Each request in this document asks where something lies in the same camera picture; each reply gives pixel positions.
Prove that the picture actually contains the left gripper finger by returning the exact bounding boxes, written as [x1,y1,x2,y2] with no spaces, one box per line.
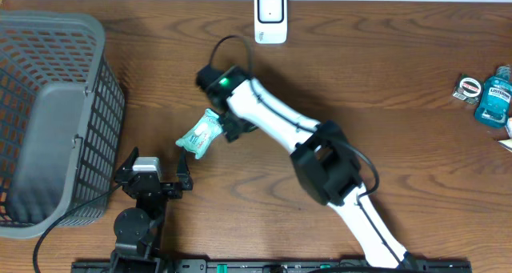
[176,149,194,191]
[119,147,139,172]

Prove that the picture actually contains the teal wet wipes pack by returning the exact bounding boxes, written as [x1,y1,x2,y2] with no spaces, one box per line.
[175,108,223,159]

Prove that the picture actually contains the small green box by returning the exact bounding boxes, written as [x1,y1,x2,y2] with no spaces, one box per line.
[452,74,483,105]

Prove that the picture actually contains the teal mouthwash bottle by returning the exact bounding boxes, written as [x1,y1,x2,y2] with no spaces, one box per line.
[474,66,511,128]

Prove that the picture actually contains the orange snack bag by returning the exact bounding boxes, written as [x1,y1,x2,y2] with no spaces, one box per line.
[498,118,512,151]

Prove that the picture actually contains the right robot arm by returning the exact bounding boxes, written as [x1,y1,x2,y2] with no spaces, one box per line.
[196,65,408,269]

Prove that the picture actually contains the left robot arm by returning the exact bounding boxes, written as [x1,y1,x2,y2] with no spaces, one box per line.
[109,147,194,272]

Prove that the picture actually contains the white barcode scanner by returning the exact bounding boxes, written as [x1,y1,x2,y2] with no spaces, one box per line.
[254,0,288,44]

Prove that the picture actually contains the grey plastic basket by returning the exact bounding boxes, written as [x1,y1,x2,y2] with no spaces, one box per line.
[1,11,125,239]

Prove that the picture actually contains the left black cable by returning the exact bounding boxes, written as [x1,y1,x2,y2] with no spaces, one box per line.
[32,183,121,273]

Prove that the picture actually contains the black cable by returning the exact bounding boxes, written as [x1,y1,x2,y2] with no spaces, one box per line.
[32,183,121,273]
[208,34,380,266]

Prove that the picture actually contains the right black cable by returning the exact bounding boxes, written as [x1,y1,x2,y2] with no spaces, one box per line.
[208,34,380,266]

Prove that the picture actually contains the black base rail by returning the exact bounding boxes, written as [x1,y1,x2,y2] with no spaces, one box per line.
[70,258,474,273]

